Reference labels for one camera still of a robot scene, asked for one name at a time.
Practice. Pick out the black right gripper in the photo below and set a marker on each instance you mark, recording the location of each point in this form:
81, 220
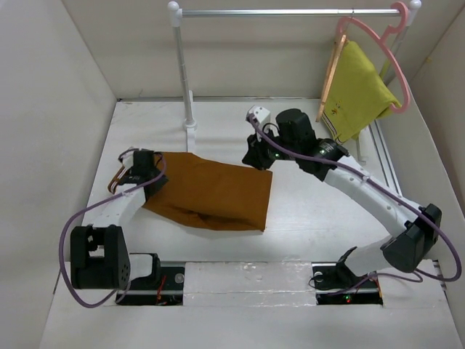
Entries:
256, 155

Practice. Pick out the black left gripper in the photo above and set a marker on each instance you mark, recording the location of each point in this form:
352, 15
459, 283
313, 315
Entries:
160, 183

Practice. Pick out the wooden hanger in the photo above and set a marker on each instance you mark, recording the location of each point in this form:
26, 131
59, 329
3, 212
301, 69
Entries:
338, 45
115, 181

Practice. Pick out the brown trousers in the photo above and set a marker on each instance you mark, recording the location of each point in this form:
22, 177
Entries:
202, 193

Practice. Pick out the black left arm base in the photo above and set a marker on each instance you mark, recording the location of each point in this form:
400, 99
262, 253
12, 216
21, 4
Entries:
166, 290

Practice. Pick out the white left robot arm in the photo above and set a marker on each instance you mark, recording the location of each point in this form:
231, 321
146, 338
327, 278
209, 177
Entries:
99, 258

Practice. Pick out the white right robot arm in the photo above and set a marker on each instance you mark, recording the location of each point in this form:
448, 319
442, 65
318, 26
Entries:
413, 229

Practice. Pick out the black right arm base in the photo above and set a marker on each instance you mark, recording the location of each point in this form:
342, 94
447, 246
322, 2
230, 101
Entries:
336, 284

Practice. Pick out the yellow-green trousers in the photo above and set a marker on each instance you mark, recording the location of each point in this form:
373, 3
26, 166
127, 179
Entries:
357, 95

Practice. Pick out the pink plastic hanger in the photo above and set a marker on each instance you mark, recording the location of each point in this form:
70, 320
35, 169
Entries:
381, 42

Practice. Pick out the silver clothes rack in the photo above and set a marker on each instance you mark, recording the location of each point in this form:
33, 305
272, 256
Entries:
177, 14

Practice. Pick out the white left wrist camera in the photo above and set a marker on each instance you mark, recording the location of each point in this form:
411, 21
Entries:
126, 153

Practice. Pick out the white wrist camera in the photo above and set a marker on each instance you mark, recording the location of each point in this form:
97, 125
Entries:
258, 117
126, 153

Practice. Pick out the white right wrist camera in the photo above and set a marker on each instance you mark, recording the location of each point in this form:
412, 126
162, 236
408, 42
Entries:
258, 117

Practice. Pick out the aluminium side rail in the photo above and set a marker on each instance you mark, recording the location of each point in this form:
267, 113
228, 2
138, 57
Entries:
387, 166

